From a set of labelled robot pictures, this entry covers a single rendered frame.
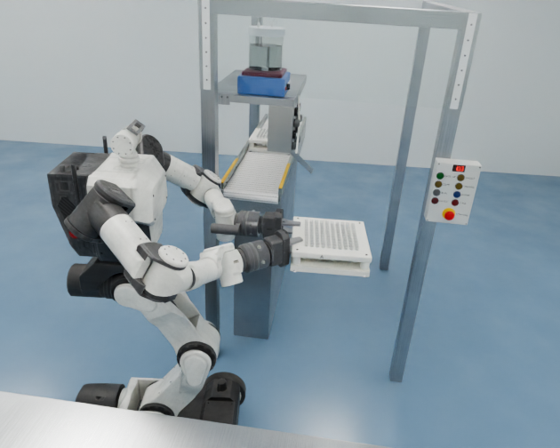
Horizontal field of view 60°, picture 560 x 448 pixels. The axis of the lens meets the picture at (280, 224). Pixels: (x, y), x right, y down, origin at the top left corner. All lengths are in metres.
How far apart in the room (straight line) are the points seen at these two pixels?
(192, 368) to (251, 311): 0.97
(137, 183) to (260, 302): 1.40
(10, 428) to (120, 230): 0.50
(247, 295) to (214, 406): 0.70
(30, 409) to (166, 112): 4.60
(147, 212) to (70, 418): 0.58
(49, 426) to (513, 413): 2.13
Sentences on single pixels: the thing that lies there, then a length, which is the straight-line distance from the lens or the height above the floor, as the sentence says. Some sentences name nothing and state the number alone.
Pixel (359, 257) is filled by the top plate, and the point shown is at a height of 1.08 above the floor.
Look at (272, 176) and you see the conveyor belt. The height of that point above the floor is 0.94.
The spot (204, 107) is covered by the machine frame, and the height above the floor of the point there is 1.33.
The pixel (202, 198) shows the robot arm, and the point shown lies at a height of 1.06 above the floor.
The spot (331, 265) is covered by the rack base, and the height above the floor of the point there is 1.04.
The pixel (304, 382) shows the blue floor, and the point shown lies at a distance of 2.61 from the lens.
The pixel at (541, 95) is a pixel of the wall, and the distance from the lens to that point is 5.92.
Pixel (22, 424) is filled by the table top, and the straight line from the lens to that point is 1.32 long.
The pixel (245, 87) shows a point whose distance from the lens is 2.02.
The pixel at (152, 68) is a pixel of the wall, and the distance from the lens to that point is 5.59.
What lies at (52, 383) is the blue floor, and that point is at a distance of 2.75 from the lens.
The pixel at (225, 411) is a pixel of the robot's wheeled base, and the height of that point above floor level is 0.19.
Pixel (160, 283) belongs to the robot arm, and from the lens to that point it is 1.22.
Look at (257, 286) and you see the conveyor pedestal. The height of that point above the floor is 0.35.
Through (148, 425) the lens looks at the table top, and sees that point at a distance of 1.24.
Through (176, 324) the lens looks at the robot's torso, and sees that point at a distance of 1.77.
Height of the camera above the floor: 1.82
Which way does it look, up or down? 27 degrees down
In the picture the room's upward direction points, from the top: 3 degrees clockwise
